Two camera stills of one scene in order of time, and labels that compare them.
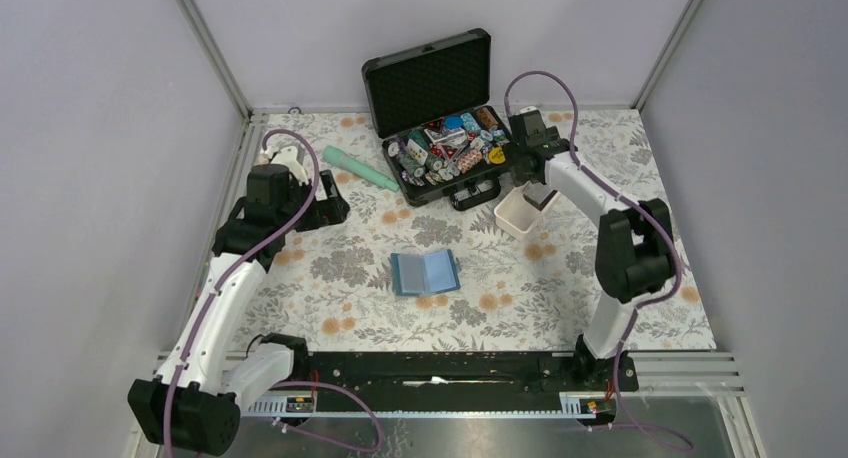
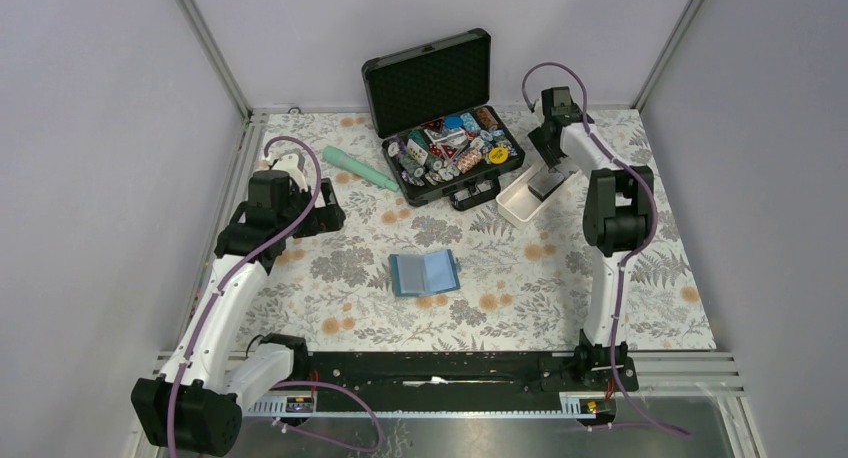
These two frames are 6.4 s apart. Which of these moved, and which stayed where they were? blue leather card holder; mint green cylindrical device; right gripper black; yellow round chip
Moved: right gripper black
Stayed: blue leather card holder; mint green cylindrical device; yellow round chip
